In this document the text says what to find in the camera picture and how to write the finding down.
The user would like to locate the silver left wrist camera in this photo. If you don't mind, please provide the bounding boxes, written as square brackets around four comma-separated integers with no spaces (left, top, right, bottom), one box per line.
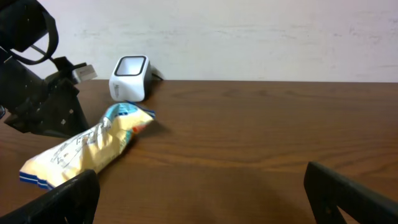
[72,65,97,84]

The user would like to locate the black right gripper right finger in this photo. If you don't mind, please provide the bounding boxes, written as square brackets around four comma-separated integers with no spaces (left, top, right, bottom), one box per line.
[303,162,397,224]

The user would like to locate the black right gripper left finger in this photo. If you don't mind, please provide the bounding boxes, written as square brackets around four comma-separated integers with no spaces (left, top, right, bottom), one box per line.
[1,170,100,224]

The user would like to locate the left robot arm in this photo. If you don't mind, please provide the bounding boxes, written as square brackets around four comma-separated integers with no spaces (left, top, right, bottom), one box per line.
[1,0,95,138]

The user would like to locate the white barcode scanner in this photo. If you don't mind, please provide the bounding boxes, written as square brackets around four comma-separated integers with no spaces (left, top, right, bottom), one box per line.
[109,55,152,102]

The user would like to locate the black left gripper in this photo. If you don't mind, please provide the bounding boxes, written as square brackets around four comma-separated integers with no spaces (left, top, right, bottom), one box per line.
[2,57,89,138]

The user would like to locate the cream snack bag blue trim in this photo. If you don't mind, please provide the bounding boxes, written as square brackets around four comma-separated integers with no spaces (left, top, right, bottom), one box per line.
[19,101,155,190]

